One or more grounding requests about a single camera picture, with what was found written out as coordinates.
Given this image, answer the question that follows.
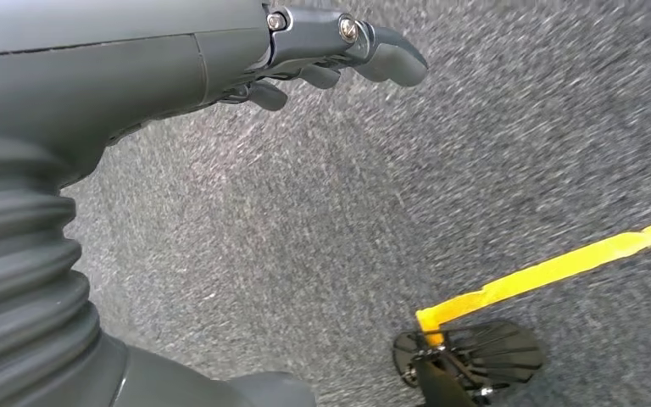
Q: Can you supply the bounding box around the robot left arm sleeve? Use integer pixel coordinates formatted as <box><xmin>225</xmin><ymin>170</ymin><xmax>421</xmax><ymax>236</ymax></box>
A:
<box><xmin>0</xmin><ymin>133</ymin><xmax>130</xmax><ymax>407</ymax></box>

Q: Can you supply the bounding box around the black robot left foot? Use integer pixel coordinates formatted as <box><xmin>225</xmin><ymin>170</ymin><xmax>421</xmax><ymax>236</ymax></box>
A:
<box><xmin>392</xmin><ymin>320</ymin><xmax>546</xmax><ymax>407</ymax></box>

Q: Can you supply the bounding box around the yellow floor tape square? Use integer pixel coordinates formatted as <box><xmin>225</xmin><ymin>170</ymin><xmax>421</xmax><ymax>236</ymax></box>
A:
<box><xmin>415</xmin><ymin>212</ymin><xmax>651</xmax><ymax>348</ymax></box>

